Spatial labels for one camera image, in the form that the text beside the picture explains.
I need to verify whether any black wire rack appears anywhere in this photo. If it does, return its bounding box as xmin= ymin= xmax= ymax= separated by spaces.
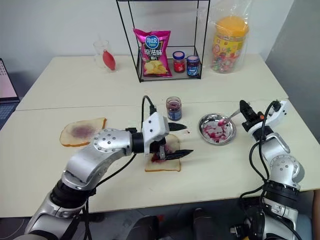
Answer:
xmin=115 ymin=0 xmax=211 ymax=84

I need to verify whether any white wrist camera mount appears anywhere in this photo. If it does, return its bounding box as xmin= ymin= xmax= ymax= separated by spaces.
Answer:
xmin=246 ymin=99 xmax=291 ymax=135
xmin=141 ymin=112 xmax=171 ymax=155

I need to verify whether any laptop computer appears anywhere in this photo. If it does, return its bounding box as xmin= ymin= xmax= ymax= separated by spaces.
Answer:
xmin=0 ymin=57 xmax=21 ymax=126

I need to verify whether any pink potato chips bag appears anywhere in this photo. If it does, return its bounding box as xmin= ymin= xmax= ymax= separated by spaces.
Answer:
xmin=132 ymin=27 xmax=173 ymax=79

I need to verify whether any round metal plate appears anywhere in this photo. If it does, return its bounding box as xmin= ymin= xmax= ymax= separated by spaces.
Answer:
xmin=198 ymin=112 xmax=237 ymax=146

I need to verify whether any jam stained white bread slice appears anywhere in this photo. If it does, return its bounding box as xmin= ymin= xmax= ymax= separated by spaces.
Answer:
xmin=59 ymin=117 xmax=109 ymax=148
xmin=144 ymin=133 xmax=182 ymax=173

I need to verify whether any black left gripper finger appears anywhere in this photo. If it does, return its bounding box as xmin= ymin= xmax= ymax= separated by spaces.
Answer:
xmin=167 ymin=121 xmax=189 ymax=132
xmin=164 ymin=149 xmax=195 ymax=161

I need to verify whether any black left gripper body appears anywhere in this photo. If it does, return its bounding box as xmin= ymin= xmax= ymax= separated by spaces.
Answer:
xmin=149 ymin=136 xmax=171 ymax=162

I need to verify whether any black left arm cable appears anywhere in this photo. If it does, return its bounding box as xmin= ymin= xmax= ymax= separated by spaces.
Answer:
xmin=82 ymin=95 xmax=158 ymax=240

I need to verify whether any red rubber bulb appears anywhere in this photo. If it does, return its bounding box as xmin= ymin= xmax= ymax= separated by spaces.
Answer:
xmin=101 ymin=48 xmax=118 ymax=72

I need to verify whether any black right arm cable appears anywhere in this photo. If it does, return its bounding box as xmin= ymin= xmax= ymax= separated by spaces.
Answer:
xmin=238 ymin=99 xmax=281 ymax=240

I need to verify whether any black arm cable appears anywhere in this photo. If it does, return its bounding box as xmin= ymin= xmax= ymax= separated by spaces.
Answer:
xmin=82 ymin=95 xmax=158 ymax=240
xmin=238 ymin=99 xmax=281 ymax=240

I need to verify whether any open blue label jam jar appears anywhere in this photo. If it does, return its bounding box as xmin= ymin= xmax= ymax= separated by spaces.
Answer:
xmin=165 ymin=96 xmax=182 ymax=122

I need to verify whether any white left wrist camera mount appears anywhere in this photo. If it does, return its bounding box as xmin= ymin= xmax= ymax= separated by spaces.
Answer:
xmin=141 ymin=112 xmax=171 ymax=155

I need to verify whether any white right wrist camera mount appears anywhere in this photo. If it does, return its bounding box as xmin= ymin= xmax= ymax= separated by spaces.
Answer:
xmin=246 ymin=99 xmax=291 ymax=135

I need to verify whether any red lid jar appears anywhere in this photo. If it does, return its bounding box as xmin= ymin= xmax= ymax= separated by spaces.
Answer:
xmin=172 ymin=50 xmax=187 ymax=74

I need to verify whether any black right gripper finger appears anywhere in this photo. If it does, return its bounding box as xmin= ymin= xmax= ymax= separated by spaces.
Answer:
xmin=245 ymin=102 xmax=256 ymax=116
xmin=239 ymin=99 xmax=249 ymax=115

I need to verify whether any clear glass cup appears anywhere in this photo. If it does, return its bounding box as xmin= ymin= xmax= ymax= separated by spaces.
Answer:
xmin=93 ymin=39 xmax=114 ymax=70

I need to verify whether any candy jar with orange lid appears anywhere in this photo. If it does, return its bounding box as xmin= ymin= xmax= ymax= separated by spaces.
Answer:
xmin=209 ymin=15 xmax=250 ymax=74

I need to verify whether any clear plastic bag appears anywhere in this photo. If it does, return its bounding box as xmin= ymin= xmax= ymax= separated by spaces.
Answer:
xmin=197 ymin=0 xmax=254 ymax=75

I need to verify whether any dark rounded shape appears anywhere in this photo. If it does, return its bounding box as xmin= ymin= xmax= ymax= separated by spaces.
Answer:
xmin=129 ymin=215 xmax=161 ymax=240
xmin=193 ymin=207 xmax=219 ymax=240

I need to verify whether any metal spoon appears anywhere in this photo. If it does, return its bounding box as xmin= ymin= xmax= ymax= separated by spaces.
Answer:
xmin=217 ymin=110 xmax=242 ymax=126

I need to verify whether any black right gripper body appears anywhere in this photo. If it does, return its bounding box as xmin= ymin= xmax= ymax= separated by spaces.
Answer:
xmin=240 ymin=112 xmax=266 ymax=131

